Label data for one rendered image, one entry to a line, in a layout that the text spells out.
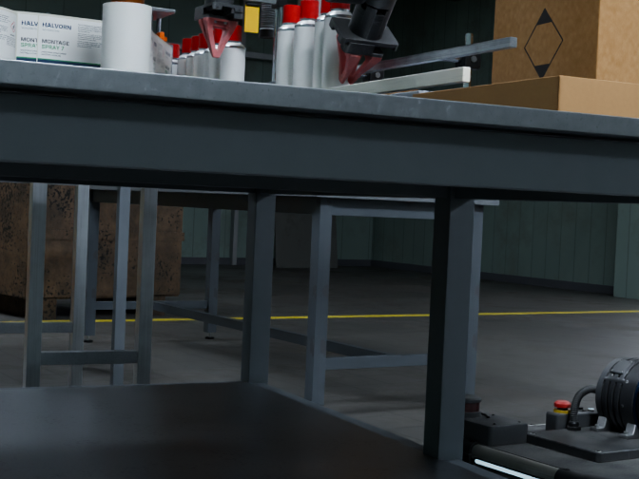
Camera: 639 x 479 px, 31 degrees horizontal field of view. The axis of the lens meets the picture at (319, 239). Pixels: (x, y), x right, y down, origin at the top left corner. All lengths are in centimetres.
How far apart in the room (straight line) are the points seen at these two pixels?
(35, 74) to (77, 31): 135
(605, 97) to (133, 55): 105
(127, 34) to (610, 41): 86
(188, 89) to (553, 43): 90
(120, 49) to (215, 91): 110
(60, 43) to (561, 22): 99
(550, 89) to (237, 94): 38
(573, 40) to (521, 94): 48
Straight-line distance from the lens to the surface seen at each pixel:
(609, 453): 242
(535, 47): 186
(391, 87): 173
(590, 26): 174
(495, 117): 117
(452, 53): 173
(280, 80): 213
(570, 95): 126
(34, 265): 332
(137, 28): 213
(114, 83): 100
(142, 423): 265
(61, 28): 233
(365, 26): 187
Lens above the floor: 72
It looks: 2 degrees down
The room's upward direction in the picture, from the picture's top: 3 degrees clockwise
